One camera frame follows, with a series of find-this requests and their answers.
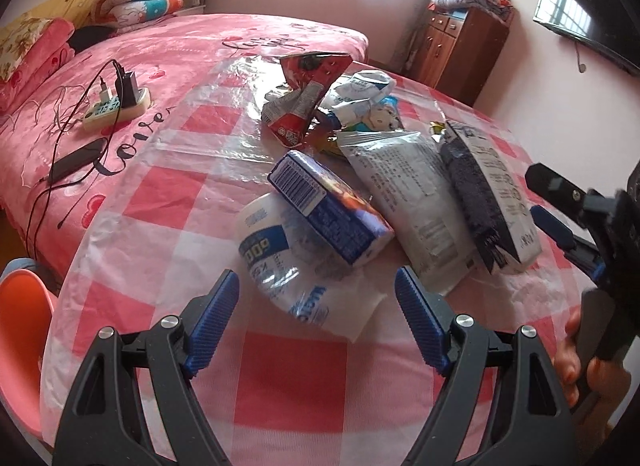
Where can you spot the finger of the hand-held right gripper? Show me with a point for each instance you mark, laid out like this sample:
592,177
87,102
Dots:
550,226
555,185

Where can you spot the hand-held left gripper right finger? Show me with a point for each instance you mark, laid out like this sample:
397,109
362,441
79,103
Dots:
420,316

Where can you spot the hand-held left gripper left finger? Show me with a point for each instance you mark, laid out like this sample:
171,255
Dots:
215,321

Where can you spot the black and white snack bag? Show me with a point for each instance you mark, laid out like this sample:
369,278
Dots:
495,180

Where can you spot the white blue-print plastic wrapper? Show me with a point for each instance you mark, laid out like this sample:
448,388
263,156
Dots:
280,276

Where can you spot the small gold wrapper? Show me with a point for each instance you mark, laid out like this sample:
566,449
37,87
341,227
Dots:
439,128

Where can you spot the blue cartoon tissue packet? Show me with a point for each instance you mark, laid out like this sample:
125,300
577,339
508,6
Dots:
330,216

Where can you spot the white silver pouch bag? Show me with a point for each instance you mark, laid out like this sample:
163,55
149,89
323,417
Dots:
400,180

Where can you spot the small cartoon printed packet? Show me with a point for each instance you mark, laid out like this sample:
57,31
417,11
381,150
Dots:
385,113

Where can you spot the orange plastic basin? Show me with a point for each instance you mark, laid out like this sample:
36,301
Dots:
22,346

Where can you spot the yellow snack wrapper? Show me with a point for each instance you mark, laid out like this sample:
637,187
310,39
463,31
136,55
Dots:
325,143

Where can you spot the white blue wrapper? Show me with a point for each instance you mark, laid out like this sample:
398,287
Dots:
360,88

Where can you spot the red snack bag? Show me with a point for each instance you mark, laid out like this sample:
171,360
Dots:
305,90

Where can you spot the person's right hand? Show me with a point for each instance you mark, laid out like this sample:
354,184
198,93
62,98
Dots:
607,381

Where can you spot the brown wooden cabinet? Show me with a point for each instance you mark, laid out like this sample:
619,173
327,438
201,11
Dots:
460,55

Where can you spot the black phone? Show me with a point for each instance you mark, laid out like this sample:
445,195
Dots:
75,160

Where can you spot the beige power strip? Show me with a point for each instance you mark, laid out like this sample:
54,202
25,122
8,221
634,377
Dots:
102,113

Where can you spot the black charger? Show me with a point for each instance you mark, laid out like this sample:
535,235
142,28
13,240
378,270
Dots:
129,88

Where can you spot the white charger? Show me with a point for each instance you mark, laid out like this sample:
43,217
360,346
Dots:
106,94

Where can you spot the pink bed blanket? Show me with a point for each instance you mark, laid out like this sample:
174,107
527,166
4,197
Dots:
200,45

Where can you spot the dark cloth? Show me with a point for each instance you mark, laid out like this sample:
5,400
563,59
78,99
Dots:
90,38

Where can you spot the pink folded blanket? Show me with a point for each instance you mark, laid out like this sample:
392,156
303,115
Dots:
45,60

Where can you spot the floral pillow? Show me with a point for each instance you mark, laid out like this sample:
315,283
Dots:
20,43

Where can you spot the wall-mounted television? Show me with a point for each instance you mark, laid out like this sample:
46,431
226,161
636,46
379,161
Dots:
585,10

